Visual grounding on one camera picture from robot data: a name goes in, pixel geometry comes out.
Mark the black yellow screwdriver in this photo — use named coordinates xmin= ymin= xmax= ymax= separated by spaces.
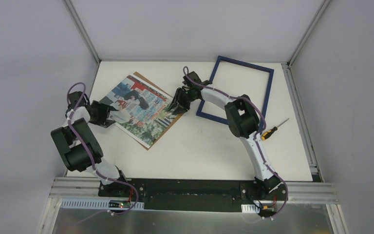
xmin=261 ymin=118 xmax=289 ymax=141

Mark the colourful photo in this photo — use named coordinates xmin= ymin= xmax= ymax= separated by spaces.
xmin=99 ymin=75 xmax=180 ymax=147

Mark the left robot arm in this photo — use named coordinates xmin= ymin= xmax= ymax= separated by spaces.
xmin=50 ymin=91 xmax=129 ymax=197

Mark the brown frame backing board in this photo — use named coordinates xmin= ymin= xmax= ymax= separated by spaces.
xmin=131 ymin=72 xmax=182 ymax=150

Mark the blue wooden picture frame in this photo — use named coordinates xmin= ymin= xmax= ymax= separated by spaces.
xmin=196 ymin=56 xmax=274 ymax=125

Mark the right white cable duct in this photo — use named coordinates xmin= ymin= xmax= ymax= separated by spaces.
xmin=241 ymin=204 xmax=260 ymax=214

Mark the white cable duct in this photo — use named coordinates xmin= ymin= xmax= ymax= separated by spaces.
xmin=60 ymin=198 xmax=134 ymax=211
xmin=241 ymin=204 xmax=260 ymax=214

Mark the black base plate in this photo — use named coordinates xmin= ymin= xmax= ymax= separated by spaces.
xmin=98 ymin=178 xmax=287 ymax=213

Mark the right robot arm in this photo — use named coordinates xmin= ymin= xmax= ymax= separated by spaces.
xmin=168 ymin=66 xmax=282 ymax=200

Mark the left white cable duct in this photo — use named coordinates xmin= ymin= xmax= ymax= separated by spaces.
xmin=60 ymin=198 xmax=134 ymax=211

